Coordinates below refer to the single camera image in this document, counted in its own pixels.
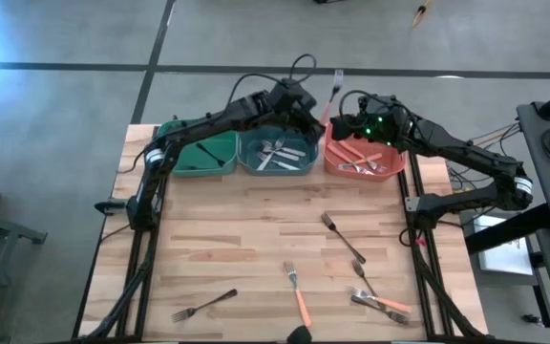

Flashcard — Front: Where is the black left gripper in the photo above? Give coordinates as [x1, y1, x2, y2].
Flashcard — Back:
[274, 108, 328, 138]

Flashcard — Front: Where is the teal plastic bin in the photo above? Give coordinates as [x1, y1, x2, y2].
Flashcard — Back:
[236, 124, 319, 177]

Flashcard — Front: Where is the orange plastic bin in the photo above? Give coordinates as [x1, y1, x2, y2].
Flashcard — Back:
[322, 121, 408, 183]

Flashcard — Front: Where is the green plastic bin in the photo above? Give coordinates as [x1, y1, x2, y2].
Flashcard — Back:
[156, 118, 239, 179]

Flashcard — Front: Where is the yellow tool on floor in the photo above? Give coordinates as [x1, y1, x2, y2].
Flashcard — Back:
[411, 0, 436, 30]

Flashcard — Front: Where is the black diagonal beam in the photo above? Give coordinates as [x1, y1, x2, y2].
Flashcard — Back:
[463, 203, 550, 254]

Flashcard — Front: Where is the white box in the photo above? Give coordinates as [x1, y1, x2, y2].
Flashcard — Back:
[473, 213, 535, 277]

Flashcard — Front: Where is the black clamp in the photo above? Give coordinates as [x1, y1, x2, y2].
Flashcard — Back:
[94, 199, 128, 216]

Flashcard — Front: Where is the black right camera cable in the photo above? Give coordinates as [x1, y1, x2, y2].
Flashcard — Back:
[338, 89, 374, 126]

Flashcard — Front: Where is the black camera cable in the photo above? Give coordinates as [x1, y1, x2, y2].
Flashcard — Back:
[338, 89, 374, 126]
[226, 52, 318, 109]

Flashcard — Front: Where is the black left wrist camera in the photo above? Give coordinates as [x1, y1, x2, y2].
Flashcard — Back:
[274, 79, 318, 115]

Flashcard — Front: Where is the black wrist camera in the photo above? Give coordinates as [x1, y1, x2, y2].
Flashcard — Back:
[274, 79, 318, 115]
[358, 94, 400, 117]

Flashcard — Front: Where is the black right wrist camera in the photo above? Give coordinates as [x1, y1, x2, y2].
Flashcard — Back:
[358, 94, 400, 117]

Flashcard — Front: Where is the black left camera cable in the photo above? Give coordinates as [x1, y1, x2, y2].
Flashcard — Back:
[226, 52, 318, 109]

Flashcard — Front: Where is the loose cable bundle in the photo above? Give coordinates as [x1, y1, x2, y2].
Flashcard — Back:
[446, 121, 519, 192]

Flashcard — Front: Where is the black right mounting frame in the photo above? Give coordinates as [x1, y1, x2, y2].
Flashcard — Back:
[395, 164, 485, 341]

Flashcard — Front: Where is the black mounting frame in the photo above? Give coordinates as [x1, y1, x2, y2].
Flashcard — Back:
[395, 164, 485, 341]
[72, 164, 170, 341]

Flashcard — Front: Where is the black left mounting frame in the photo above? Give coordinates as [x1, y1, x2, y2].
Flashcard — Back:
[72, 164, 170, 341]

